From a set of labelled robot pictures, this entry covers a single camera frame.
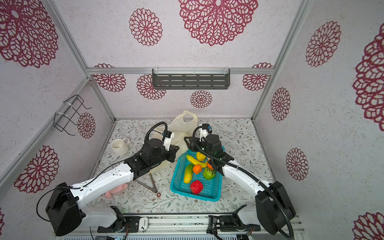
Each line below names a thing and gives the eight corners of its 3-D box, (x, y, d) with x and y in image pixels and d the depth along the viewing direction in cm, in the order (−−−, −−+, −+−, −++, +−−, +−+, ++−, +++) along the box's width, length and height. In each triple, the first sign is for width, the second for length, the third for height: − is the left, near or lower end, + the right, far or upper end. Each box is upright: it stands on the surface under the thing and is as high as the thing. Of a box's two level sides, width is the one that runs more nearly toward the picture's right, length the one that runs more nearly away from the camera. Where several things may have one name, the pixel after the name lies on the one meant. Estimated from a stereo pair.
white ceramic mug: (114, 155, 101) (109, 148, 95) (119, 143, 108) (114, 135, 102) (127, 155, 101) (122, 148, 95) (131, 143, 108) (127, 135, 102)
